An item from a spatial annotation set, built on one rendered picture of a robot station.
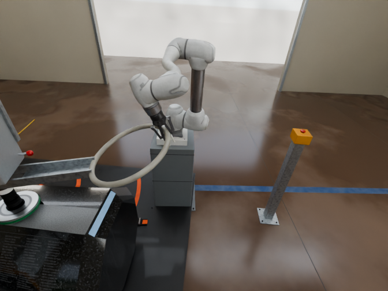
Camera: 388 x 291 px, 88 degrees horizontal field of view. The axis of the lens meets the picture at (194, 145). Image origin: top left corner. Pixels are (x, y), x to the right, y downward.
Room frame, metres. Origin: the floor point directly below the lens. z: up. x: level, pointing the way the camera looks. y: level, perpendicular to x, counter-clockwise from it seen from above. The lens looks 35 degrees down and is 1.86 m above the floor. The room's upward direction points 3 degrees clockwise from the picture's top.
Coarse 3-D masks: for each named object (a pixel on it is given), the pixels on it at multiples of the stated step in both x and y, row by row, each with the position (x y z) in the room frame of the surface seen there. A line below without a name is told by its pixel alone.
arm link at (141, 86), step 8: (136, 80) 0.94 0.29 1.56; (144, 80) 0.96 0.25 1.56; (152, 80) 0.97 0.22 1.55; (136, 88) 0.94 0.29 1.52; (144, 88) 0.93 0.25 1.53; (136, 96) 0.94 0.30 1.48; (144, 96) 0.93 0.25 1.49; (152, 96) 0.92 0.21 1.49; (144, 104) 0.95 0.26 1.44; (152, 104) 0.96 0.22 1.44
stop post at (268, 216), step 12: (300, 132) 1.40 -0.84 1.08; (300, 144) 1.37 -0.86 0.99; (288, 156) 1.39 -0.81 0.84; (288, 168) 1.37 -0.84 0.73; (276, 180) 1.44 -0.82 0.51; (288, 180) 1.36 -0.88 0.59; (276, 192) 1.37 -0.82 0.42; (276, 204) 1.37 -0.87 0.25; (264, 216) 1.39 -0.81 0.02; (276, 216) 1.41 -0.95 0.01
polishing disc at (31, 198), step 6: (18, 192) 0.80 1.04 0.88; (24, 192) 0.81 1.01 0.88; (30, 192) 0.81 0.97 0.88; (24, 198) 0.76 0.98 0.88; (30, 198) 0.77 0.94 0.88; (36, 198) 0.77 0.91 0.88; (0, 204) 0.71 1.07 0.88; (24, 204) 0.72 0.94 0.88; (30, 204) 0.72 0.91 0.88; (36, 204) 0.73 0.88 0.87; (0, 210) 0.67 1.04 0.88; (6, 210) 0.68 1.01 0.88; (18, 210) 0.68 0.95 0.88; (24, 210) 0.68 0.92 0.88; (30, 210) 0.69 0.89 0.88; (0, 216) 0.64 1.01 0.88; (6, 216) 0.64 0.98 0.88; (12, 216) 0.64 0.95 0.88; (18, 216) 0.64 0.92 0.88
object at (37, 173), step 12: (24, 168) 0.79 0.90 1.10; (36, 168) 0.81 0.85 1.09; (48, 168) 0.82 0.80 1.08; (60, 168) 0.83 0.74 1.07; (72, 168) 0.84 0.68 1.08; (84, 168) 0.84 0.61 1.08; (12, 180) 0.68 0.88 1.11; (24, 180) 0.70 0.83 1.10; (36, 180) 0.71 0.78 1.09; (48, 180) 0.73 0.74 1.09; (60, 180) 0.74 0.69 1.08
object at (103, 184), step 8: (136, 128) 1.11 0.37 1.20; (144, 128) 1.11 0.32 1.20; (120, 136) 1.08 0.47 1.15; (168, 136) 0.92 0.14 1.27; (168, 144) 0.86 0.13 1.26; (160, 152) 0.80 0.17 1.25; (96, 160) 0.89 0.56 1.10; (160, 160) 0.76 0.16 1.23; (144, 168) 0.71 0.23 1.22; (152, 168) 0.72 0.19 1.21; (136, 176) 0.68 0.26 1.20; (96, 184) 0.69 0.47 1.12; (104, 184) 0.67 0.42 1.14; (112, 184) 0.66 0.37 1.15; (120, 184) 0.66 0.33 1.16
